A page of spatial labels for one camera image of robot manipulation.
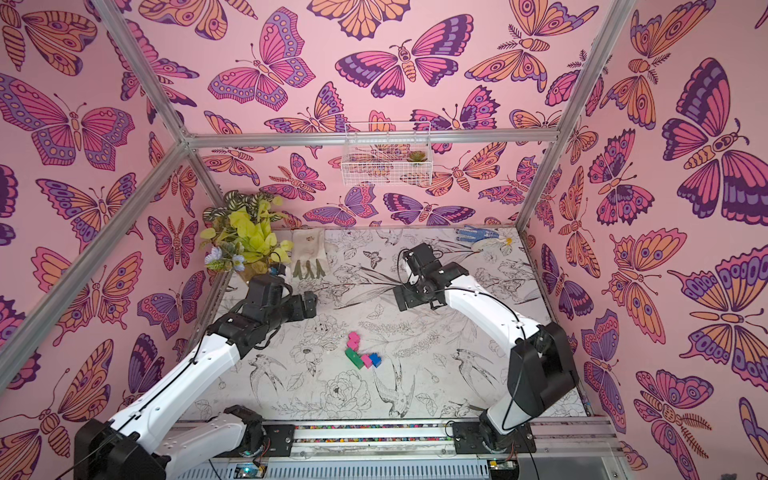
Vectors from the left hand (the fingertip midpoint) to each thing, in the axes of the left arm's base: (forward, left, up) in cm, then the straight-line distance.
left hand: (306, 296), depth 82 cm
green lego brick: (-12, -13, -14) cm, 23 cm away
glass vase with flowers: (+17, +20, +7) cm, 27 cm away
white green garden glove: (+28, +8, -15) cm, 33 cm away
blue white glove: (+38, -55, -14) cm, 68 cm away
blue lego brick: (-12, -19, -14) cm, 27 cm away
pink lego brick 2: (-13, -16, -14) cm, 25 cm away
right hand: (+3, -30, -3) cm, 31 cm away
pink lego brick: (-6, -12, -14) cm, 20 cm away
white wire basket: (+42, -22, +18) cm, 51 cm away
